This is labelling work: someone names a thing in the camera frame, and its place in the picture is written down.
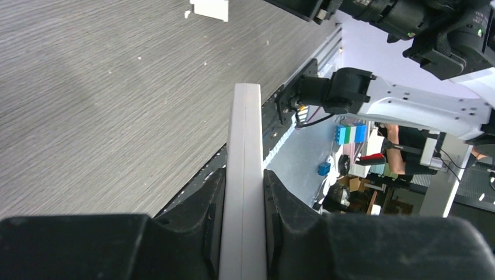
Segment stacked blue green toy bricks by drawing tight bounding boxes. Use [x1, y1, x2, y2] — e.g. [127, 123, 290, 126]
[334, 122, 368, 145]

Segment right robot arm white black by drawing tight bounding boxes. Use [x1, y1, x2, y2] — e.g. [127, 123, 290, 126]
[273, 1, 494, 150]

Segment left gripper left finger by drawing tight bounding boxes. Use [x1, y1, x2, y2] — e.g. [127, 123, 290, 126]
[1, 169, 226, 279]

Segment white battery cover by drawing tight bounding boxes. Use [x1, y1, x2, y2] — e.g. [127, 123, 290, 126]
[184, 0, 229, 22]

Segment small blue toy brick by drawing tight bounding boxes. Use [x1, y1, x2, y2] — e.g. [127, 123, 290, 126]
[317, 162, 332, 176]

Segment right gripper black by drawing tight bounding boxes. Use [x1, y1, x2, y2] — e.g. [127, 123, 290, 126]
[264, 0, 344, 24]

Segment white remote with dark buttons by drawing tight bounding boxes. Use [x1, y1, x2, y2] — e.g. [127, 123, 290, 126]
[219, 83, 267, 279]

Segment person in black shirt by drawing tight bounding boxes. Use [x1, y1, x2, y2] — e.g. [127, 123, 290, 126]
[381, 123, 490, 177]

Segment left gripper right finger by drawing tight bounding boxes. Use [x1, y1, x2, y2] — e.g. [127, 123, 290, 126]
[264, 170, 494, 279]

